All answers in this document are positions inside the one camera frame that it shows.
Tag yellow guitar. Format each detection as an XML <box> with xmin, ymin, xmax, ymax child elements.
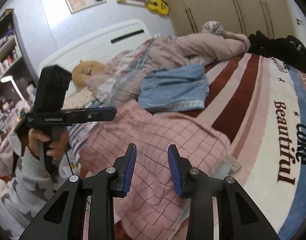
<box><xmin>116</xmin><ymin>0</ymin><xmax>169</xmax><ymax>16</ymax></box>

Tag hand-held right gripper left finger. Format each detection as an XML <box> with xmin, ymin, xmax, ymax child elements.
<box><xmin>18</xmin><ymin>143</ymin><xmax>137</xmax><ymax>240</ymax></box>

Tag black cable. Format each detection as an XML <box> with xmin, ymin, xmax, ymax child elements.
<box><xmin>64</xmin><ymin>149</ymin><xmax>76</xmax><ymax>177</ymax></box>

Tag beige wardrobe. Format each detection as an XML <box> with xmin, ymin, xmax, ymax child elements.
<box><xmin>155</xmin><ymin>0</ymin><xmax>304</xmax><ymax>38</ymax></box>

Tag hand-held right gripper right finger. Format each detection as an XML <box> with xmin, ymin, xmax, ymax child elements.
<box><xmin>167</xmin><ymin>144</ymin><xmax>281</xmax><ymax>240</ymax></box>

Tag white bed headboard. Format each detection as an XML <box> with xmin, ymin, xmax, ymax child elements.
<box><xmin>38</xmin><ymin>18</ymin><xmax>154</xmax><ymax>87</ymax></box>

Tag person's left hand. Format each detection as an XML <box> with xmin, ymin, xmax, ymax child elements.
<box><xmin>28</xmin><ymin>127</ymin><xmax>69</xmax><ymax>160</ymax></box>

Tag printed fleece blanket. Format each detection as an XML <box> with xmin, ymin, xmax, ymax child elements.
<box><xmin>113</xmin><ymin>52</ymin><xmax>306</xmax><ymax>240</ymax></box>

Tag person's left forearm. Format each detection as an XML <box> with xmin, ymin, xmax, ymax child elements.
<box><xmin>10</xmin><ymin>150</ymin><xmax>69</xmax><ymax>232</ymax></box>

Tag orange plush toy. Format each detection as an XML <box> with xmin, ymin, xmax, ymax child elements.
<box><xmin>71</xmin><ymin>60</ymin><xmax>106</xmax><ymax>87</ymax></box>

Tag pink checked pants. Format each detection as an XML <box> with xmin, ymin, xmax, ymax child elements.
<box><xmin>78</xmin><ymin>102</ymin><xmax>243</xmax><ymax>240</ymax></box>

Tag floral pillow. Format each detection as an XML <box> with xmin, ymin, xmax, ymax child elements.
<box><xmin>65</xmin><ymin>87</ymin><xmax>96</xmax><ymax>111</ymax></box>

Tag cluttered shelf unit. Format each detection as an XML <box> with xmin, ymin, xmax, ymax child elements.
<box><xmin>0</xmin><ymin>8</ymin><xmax>34</xmax><ymax>92</ymax></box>

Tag black clothing pile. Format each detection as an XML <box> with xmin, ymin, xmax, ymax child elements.
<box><xmin>247</xmin><ymin>30</ymin><xmax>306</xmax><ymax>75</ymax></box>

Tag blue denim shorts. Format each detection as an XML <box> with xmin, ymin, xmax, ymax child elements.
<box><xmin>137</xmin><ymin>63</ymin><xmax>210</xmax><ymax>112</ymax></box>

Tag white desk lamp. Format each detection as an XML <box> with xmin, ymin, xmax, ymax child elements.
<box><xmin>0</xmin><ymin>75</ymin><xmax>27</xmax><ymax>102</ymax></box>

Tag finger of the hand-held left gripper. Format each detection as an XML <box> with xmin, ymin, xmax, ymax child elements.
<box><xmin>72</xmin><ymin>107</ymin><xmax>117</xmax><ymax>125</ymax></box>

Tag pink quilt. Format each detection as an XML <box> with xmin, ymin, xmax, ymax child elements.
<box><xmin>87</xmin><ymin>21</ymin><xmax>251</xmax><ymax>106</ymax></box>

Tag striped cloth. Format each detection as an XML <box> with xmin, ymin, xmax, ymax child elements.
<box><xmin>67</xmin><ymin>122</ymin><xmax>99</xmax><ymax>153</ymax></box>

